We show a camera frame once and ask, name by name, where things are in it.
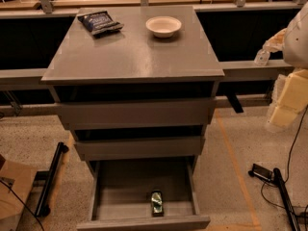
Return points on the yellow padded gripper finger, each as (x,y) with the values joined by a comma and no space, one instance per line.
(289,99)
(275,43)

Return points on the green can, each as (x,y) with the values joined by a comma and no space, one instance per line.
(157,207)

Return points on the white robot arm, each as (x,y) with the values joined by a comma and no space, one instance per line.
(295,46)

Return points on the top drawer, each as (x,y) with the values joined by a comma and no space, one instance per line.
(133,114)

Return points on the middle drawer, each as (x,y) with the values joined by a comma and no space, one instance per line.
(144,142)

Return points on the grey drawer cabinet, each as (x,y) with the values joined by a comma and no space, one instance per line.
(134,65)

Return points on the open bottom drawer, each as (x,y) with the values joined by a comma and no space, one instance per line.
(121,196)

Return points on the clear sanitizer bottle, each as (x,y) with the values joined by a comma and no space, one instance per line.
(263,55)

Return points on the black bar stand right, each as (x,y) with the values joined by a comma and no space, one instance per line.
(279,182)

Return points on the black bar stand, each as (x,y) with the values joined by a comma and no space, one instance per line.
(47,177)
(279,182)

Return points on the small black device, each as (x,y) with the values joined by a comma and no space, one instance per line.
(261,172)

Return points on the white paper bowl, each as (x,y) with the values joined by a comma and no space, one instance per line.
(163,27)

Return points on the blue chip bag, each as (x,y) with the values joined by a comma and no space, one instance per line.
(99,23)

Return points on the black bar stand left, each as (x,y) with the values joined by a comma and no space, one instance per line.
(47,177)

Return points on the cardboard box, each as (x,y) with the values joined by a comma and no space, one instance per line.
(15,186)

